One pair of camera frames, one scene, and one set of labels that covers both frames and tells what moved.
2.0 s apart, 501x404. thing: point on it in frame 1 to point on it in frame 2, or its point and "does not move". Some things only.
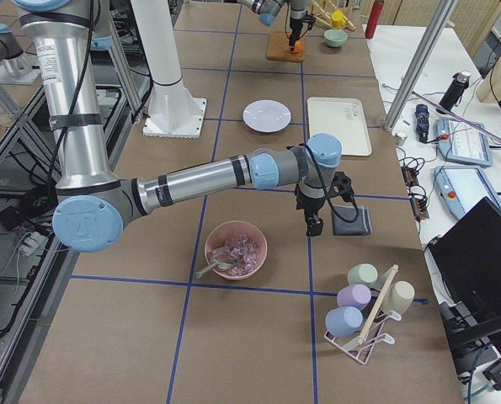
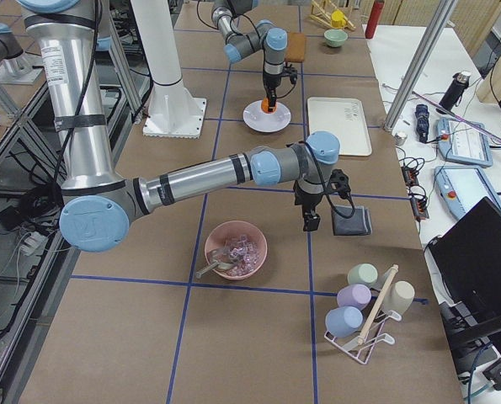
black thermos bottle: x=454 y=92 does not move
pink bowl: x=235 y=249 does not move
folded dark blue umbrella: x=422 y=113 does not move
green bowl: x=335 y=37 does not move
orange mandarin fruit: x=298 y=46 to x=264 y=104
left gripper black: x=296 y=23 to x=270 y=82
